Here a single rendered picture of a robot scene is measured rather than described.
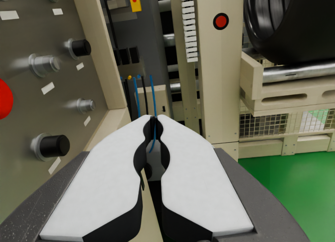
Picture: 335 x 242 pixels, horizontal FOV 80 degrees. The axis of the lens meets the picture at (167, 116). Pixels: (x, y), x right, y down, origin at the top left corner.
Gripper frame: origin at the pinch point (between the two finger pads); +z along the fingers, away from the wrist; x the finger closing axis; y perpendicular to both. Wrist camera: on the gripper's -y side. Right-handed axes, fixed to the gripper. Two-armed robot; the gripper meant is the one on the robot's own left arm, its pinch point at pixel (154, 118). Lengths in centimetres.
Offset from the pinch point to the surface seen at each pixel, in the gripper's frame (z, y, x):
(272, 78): 44, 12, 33
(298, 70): 44, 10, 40
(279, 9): 83, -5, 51
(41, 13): 24.3, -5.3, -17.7
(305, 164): 94, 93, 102
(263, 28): 78, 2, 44
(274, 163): 99, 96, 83
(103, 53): 37.6, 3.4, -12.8
